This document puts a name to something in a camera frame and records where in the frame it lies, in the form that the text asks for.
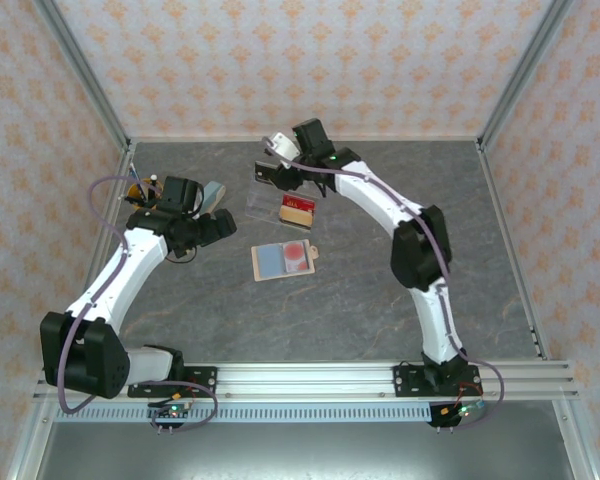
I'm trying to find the clear acrylic organizer tray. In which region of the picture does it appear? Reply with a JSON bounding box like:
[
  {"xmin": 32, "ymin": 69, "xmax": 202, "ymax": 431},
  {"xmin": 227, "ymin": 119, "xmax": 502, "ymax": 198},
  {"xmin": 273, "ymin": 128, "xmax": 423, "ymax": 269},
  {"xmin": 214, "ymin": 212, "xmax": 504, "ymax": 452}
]
[{"xmin": 243, "ymin": 169, "xmax": 322, "ymax": 230}]

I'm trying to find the pink leather card holder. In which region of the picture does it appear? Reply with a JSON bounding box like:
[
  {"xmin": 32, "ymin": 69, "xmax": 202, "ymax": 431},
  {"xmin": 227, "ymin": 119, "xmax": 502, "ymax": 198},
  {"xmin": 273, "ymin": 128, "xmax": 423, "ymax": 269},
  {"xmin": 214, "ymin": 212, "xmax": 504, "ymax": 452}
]
[{"xmin": 251, "ymin": 238, "xmax": 320, "ymax": 284}]

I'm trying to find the black card with grey edge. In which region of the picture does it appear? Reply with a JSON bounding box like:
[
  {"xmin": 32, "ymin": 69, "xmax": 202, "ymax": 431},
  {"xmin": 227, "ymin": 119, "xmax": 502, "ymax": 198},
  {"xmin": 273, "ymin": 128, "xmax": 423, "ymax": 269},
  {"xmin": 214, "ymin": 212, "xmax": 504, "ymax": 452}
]
[{"xmin": 254, "ymin": 160, "xmax": 277, "ymax": 187}]

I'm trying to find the red card box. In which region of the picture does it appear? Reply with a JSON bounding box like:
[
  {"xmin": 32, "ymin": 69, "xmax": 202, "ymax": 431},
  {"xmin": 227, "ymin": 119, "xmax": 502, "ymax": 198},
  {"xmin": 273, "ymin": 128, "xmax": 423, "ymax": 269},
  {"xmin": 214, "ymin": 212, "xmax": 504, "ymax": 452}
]
[{"xmin": 280, "ymin": 194, "xmax": 316, "ymax": 212}]

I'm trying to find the tan leather card case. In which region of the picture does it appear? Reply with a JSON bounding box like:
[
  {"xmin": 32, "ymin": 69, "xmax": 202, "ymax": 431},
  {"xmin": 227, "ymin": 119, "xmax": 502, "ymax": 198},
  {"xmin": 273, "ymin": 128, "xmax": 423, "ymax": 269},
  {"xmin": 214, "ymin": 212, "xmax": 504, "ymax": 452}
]
[{"xmin": 277, "ymin": 205, "xmax": 315, "ymax": 231}]

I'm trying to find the teal and tan block eraser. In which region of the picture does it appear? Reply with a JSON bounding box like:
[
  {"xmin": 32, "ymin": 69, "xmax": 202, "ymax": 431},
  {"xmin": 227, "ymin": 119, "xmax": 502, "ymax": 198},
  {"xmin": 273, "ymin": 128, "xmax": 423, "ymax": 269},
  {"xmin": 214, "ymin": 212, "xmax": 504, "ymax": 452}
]
[{"xmin": 203, "ymin": 180, "xmax": 227, "ymax": 217}]

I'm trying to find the yellow pen cup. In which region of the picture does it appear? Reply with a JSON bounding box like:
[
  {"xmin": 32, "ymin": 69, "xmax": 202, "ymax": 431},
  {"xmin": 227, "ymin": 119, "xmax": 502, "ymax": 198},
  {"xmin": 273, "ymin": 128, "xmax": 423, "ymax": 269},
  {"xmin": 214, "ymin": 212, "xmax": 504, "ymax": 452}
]
[{"xmin": 129, "ymin": 182, "xmax": 164, "ymax": 211}]

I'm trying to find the blue pen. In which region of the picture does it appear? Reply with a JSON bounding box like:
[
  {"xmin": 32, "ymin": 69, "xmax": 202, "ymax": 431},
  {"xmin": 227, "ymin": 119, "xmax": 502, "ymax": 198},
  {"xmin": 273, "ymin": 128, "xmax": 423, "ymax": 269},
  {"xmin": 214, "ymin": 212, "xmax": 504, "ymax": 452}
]
[{"xmin": 128, "ymin": 167, "xmax": 149, "ymax": 199}]

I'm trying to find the small circuit board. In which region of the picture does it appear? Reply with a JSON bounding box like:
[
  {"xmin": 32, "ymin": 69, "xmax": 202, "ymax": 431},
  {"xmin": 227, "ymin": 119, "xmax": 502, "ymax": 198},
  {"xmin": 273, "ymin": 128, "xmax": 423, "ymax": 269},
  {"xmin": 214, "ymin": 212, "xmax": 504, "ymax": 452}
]
[
  {"xmin": 442, "ymin": 399, "xmax": 485, "ymax": 420},
  {"xmin": 147, "ymin": 402, "xmax": 191, "ymax": 420}
]

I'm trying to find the grey metal panel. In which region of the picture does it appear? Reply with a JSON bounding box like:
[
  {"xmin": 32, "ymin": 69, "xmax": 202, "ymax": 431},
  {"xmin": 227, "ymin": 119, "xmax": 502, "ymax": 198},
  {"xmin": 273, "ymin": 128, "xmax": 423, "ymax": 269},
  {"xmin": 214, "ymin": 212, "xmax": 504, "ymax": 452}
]
[{"xmin": 34, "ymin": 422, "xmax": 579, "ymax": 480}]

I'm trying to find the aluminium back frame bar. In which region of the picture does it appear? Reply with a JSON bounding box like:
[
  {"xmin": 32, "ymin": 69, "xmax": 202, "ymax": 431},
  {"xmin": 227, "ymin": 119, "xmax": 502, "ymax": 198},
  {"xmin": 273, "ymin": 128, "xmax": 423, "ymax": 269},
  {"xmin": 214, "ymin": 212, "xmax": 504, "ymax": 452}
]
[{"xmin": 129, "ymin": 134, "xmax": 481, "ymax": 144}]

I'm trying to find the aluminium side rail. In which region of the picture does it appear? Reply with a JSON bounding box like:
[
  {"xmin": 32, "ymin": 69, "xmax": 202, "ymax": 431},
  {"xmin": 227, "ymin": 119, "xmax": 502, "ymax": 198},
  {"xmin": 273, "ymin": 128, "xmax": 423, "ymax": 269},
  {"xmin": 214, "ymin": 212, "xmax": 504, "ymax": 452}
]
[
  {"xmin": 57, "ymin": 144, "xmax": 137, "ymax": 364},
  {"xmin": 476, "ymin": 141, "xmax": 552, "ymax": 364}
]

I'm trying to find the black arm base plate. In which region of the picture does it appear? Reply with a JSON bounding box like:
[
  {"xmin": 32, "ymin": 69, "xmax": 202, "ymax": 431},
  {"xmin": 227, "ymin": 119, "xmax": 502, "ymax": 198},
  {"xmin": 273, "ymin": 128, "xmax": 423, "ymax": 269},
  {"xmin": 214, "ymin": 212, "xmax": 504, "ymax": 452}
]
[
  {"xmin": 127, "ymin": 366, "xmax": 219, "ymax": 399},
  {"xmin": 392, "ymin": 364, "xmax": 484, "ymax": 399}
]

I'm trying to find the aluminium corner post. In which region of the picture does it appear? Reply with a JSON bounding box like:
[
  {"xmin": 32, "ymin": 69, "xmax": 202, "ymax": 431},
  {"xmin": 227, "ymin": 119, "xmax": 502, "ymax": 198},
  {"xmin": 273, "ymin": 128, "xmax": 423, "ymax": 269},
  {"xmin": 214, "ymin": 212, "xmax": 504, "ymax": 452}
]
[
  {"xmin": 477, "ymin": 0, "xmax": 577, "ymax": 151},
  {"xmin": 33, "ymin": 0, "xmax": 134, "ymax": 151}
]

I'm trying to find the aluminium front mounting rail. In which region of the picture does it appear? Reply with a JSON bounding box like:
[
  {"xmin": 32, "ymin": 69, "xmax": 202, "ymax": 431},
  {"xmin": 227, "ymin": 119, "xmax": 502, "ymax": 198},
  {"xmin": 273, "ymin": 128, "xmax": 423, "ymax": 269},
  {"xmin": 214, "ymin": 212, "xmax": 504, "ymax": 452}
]
[{"xmin": 32, "ymin": 360, "xmax": 580, "ymax": 402}]

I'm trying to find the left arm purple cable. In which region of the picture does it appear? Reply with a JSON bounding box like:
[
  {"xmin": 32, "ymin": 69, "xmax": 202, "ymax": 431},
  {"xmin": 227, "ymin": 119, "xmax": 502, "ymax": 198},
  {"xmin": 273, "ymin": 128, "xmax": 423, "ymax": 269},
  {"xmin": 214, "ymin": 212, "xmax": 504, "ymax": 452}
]
[{"xmin": 57, "ymin": 174, "xmax": 219, "ymax": 435}]

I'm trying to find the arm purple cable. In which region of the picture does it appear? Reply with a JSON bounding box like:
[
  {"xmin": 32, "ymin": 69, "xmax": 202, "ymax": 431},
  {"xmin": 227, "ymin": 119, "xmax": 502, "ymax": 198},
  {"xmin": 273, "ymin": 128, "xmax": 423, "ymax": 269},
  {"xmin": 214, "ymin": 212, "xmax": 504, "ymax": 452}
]
[
  {"xmin": 263, "ymin": 137, "xmax": 506, "ymax": 434},
  {"xmin": 57, "ymin": 174, "xmax": 219, "ymax": 435}
]

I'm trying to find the grey slotted cable duct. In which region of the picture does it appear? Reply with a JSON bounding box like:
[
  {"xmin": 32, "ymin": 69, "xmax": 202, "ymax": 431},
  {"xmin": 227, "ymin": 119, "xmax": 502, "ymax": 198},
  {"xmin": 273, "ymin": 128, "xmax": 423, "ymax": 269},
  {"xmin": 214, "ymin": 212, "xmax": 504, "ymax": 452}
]
[{"xmin": 54, "ymin": 405, "xmax": 441, "ymax": 424}]

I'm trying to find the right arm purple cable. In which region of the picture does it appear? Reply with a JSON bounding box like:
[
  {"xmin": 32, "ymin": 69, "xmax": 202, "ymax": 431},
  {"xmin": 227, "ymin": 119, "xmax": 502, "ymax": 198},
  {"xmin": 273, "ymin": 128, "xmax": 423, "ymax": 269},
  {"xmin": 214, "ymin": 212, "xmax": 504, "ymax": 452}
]
[{"xmin": 263, "ymin": 137, "xmax": 506, "ymax": 434}]

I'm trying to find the aluminium frame leg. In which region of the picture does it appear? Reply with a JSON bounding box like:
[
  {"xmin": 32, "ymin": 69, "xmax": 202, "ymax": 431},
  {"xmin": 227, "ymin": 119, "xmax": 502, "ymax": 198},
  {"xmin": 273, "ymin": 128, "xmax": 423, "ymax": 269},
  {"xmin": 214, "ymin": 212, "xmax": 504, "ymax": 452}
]
[
  {"xmin": 7, "ymin": 399, "xmax": 56, "ymax": 480},
  {"xmin": 552, "ymin": 399, "xmax": 599, "ymax": 480}
]

